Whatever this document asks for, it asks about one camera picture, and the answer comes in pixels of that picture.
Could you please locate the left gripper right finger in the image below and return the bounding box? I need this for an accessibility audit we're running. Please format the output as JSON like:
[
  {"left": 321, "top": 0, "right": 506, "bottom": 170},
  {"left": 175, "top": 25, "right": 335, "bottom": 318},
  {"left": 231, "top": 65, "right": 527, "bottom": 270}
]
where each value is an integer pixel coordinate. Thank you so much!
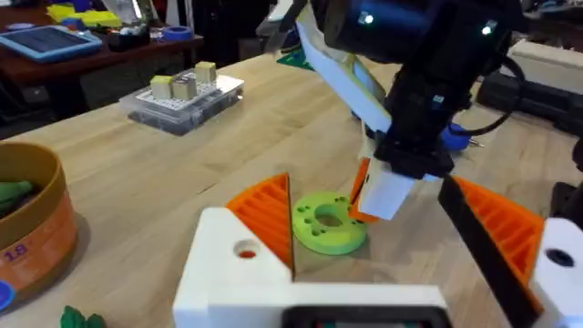
[{"left": 437, "top": 175, "right": 583, "bottom": 328}]

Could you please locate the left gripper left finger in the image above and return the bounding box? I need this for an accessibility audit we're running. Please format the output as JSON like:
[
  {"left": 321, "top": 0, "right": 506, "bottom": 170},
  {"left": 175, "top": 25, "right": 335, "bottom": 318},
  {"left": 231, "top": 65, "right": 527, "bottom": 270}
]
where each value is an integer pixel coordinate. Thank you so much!
[{"left": 172, "top": 172, "right": 296, "bottom": 328}]

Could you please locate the blue electric screwdriver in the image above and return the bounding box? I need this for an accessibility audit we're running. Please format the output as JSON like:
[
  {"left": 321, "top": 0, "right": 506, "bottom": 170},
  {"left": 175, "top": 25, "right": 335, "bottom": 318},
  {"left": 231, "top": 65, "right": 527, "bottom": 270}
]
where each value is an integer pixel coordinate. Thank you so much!
[{"left": 438, "top": 121, "right": 485, "bottom": 152}]

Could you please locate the green vegetable toy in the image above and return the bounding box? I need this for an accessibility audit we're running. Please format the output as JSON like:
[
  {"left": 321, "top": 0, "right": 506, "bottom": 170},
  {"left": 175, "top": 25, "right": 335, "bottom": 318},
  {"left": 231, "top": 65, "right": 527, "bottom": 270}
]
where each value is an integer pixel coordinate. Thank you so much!
[{"left": 59, "top": 304, "right": 108, "bottom": 328}]

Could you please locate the green disc with holes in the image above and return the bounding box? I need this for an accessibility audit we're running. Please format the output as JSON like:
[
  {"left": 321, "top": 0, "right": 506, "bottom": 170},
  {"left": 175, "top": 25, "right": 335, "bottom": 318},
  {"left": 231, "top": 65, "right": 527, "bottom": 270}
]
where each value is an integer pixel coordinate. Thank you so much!
[{"left": 291, "top": 190, "right": 368, "bottom": 256}]

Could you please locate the pale upright wrist plate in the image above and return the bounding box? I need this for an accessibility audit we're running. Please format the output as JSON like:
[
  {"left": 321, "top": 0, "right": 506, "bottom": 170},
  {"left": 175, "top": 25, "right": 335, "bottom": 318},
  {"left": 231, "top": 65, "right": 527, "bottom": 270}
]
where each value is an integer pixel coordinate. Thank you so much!
[{"left": 295, "top": 6, "right": 394, "bottom": 134}]

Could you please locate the long black case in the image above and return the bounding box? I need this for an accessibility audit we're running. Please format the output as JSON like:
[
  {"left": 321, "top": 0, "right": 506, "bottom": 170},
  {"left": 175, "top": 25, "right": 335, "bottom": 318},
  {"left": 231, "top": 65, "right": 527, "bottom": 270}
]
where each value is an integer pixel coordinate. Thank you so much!
[{"left": 475, "top": 71, "right": 583, "bottom": 138}]

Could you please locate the clear box with blocks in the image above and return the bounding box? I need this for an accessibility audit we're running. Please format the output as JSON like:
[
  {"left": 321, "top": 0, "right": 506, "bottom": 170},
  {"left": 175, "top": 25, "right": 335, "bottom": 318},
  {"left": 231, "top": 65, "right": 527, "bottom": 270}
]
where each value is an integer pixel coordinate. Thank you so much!
[{"left": 118, "top": 60, "right": 246, "bottom": 138}]

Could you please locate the green board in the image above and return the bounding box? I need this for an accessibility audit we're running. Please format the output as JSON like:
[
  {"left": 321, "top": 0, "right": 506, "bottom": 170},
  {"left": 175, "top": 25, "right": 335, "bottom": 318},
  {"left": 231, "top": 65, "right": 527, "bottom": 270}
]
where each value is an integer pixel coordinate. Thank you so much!
[{"left": 275, "top": 44, "right": 316, "bottom": 72}]

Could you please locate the white long box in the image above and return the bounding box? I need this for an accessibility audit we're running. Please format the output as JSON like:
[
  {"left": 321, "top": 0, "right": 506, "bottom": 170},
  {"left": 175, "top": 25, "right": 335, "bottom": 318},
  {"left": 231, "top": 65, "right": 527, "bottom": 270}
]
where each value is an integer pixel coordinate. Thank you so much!
[{"left": 499, "top": 38, "right": 583, "bottom": 96}]

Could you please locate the orange toy tub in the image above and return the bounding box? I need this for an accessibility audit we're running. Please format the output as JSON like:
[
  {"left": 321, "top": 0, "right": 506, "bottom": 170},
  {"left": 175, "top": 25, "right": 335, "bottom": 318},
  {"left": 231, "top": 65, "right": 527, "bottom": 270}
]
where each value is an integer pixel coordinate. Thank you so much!
[{"left": 0, "top": 141, "right": 79, "bottom": 312}]

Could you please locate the blue round toy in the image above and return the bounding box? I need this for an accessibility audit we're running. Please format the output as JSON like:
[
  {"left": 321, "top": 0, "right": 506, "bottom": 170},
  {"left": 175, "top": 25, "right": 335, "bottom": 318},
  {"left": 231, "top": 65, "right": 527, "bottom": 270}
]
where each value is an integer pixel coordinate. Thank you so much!
[{"left": 0, "top": 279, "right": 16, "bottom": 312}]

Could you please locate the blue tape roll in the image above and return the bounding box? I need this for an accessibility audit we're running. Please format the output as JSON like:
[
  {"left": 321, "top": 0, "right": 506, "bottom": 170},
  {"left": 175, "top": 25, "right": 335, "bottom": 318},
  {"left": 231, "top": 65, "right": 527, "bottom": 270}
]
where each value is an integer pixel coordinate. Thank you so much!
[{"left": 160, "top": 25, "right": 195, "bottom": 44}]

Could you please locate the dark wooden side table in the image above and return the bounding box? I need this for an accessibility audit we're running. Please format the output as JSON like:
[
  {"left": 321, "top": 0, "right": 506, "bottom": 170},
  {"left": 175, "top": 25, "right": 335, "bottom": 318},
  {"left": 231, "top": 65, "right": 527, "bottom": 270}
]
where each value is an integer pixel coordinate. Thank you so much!
[{"left": 0, "top": 4, "right": 205, "bottom": 138}]

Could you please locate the yellow heap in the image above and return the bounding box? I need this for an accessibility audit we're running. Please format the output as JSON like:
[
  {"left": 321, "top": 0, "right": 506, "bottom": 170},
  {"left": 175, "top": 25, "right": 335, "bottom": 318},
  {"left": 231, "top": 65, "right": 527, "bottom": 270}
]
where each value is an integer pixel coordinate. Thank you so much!
[{"left": 45, "top": 3, "right": 123, "bottom": 29}]

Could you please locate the blue flat tray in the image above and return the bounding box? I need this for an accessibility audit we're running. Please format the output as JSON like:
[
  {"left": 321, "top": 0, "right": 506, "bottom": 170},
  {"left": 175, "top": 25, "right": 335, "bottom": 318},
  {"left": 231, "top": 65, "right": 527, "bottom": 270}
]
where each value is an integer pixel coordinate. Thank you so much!
[{"left": 0, "top": 25, "right": 104, "bottom": 64}]

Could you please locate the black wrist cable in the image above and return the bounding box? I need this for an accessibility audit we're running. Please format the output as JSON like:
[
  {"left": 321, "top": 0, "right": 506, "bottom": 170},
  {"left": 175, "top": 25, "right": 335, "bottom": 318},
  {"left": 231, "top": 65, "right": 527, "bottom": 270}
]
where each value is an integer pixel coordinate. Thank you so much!
[{"left": 448, "top": 54, "right": 527, "bottom": 138}]

